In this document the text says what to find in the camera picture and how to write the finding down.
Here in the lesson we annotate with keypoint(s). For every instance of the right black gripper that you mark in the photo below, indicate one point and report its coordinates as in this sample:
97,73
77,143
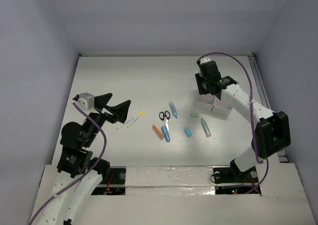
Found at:
202,89

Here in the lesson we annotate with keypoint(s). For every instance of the short blue eraser cap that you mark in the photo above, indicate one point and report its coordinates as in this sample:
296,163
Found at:
187,132

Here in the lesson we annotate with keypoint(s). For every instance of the green eraser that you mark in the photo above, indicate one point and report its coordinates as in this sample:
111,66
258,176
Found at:
194,115

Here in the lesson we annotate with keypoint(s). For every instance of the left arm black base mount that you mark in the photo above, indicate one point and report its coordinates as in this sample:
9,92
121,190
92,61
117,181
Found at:
113,184

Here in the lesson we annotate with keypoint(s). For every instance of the orange highlighter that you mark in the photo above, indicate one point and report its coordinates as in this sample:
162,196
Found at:
158,132

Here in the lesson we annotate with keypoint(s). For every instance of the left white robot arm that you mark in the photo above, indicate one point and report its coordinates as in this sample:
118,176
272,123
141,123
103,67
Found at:
81,167

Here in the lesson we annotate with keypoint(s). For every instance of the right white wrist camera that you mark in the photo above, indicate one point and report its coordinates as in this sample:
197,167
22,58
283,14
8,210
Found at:
204,61

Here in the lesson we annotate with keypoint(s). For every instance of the aluminium side rail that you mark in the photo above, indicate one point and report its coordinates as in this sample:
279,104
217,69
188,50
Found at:
265,105

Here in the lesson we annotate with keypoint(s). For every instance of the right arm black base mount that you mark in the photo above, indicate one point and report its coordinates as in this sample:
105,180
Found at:
231,182

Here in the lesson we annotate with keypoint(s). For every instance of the white divided organizer box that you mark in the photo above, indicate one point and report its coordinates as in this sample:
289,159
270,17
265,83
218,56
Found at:
210,103

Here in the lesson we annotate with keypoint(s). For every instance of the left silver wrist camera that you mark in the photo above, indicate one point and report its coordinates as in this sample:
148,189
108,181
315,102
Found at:
84,101

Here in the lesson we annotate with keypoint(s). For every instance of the large blue highlighter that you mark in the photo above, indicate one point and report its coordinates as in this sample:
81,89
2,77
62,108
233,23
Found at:
165,133

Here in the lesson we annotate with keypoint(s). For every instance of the grey green tipped marker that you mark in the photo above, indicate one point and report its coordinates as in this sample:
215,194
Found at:
205,128

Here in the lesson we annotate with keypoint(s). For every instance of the white marker yellow cap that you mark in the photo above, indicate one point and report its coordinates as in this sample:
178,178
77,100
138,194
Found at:
135,119

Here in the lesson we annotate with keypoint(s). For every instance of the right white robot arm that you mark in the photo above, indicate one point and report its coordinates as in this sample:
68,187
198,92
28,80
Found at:
233,95

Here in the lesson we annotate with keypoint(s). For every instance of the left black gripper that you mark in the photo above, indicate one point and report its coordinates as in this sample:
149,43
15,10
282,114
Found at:
105,110

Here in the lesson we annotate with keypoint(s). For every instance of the black handled scissors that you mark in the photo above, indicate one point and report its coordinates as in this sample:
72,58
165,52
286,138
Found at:
165,116

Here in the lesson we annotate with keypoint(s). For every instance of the white marker pen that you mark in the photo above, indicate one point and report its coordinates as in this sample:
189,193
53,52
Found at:
126,122

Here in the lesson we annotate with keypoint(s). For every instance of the blue marker upright tip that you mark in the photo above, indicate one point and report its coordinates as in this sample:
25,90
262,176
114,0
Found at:
173,109

